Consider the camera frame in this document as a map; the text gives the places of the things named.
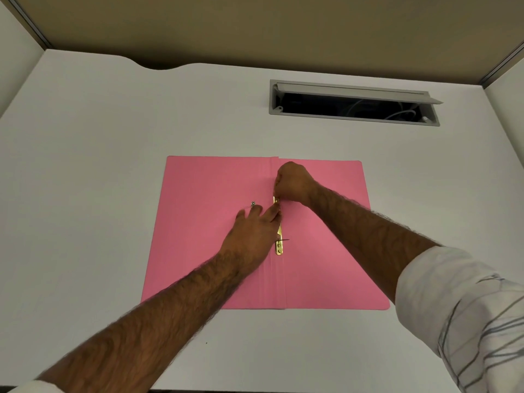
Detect person's right hand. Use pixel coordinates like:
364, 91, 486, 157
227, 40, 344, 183
273, 161, 321, 206

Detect person's left hand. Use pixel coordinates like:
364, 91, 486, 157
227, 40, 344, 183
219, 202, 284, 277

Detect gold metal file fastener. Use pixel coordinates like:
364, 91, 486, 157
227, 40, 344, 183
273, 195, 290, 256

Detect person's right forearm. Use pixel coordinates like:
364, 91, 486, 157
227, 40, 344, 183
305, 182, 445, 306

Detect person's left forearm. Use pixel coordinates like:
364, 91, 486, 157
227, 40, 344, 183
35, 250, 263, 393

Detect pink paper file folder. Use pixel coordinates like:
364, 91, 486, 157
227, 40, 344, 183
140, 155, 391, 311

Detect beige partition panel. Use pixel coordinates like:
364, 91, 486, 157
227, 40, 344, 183
8, 0, 524, 85

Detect white grey-striped shirt sleeve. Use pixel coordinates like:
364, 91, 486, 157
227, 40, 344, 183
395, 245, 524, 393

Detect grey desk cable tray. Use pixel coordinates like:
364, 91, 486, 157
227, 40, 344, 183
269, 79, 445, 127

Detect white cable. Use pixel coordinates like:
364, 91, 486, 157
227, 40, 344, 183
384, 103, 419, 121

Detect grey partition frame post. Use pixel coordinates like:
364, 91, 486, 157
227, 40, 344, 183
478, 44, 524, 90
0, 0, 52, 50

